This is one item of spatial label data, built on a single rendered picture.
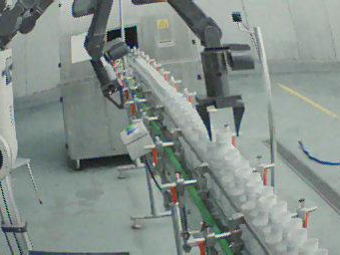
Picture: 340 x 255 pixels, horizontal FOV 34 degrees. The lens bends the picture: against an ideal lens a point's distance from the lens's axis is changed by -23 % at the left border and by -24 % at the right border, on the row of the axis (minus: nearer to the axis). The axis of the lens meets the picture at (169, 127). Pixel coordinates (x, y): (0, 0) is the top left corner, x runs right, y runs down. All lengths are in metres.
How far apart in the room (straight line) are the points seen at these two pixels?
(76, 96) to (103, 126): 0.40
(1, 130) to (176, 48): 4.76
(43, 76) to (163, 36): 5.82
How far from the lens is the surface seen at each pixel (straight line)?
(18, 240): 1.86
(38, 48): 11.87
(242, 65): 1.56
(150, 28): 6.32
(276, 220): 1.03
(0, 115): 1.70
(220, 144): 1.58
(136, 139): 2.14
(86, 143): 6.42
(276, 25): 12.33
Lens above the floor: 1.52
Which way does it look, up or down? 11 degrees down
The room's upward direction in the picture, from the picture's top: 7 degrees counter-clockwise
